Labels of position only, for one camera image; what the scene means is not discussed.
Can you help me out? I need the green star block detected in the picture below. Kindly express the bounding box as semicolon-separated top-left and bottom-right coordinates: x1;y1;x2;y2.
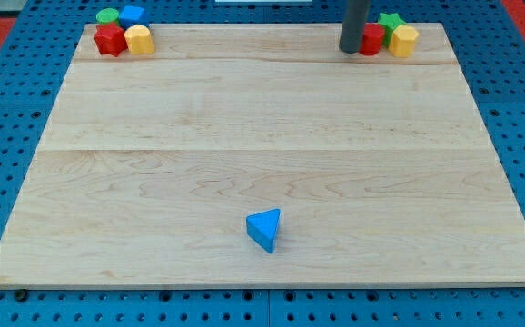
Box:
377;13;406;47

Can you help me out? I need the blue cube block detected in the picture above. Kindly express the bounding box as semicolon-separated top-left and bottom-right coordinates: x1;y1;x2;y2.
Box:
119;5;149;29

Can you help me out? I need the red cylinder block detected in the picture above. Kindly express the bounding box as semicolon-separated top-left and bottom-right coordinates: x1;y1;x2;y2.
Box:
359;23;385;56

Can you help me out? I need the yellow hexagon block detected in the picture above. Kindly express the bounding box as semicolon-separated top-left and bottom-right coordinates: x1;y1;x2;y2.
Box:
388;25;420;58

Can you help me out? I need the red star block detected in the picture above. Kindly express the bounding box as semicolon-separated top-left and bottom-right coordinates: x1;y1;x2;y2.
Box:
94;22;127;57

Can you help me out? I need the light wooden board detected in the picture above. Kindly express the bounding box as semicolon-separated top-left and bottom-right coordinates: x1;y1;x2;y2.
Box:
0;23;525;290

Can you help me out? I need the green cylinder block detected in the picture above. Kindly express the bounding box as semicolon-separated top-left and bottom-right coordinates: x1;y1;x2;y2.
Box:
95;7;120;25

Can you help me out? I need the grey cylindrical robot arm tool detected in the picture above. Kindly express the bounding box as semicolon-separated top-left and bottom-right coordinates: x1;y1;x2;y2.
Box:
339;0;371;54

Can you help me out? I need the blue triangle block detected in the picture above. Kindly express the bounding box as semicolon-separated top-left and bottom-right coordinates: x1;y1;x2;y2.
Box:
245;208;281;253

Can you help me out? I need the yellow heart block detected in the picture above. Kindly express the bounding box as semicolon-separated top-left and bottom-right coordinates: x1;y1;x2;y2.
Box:
124;25;155;55

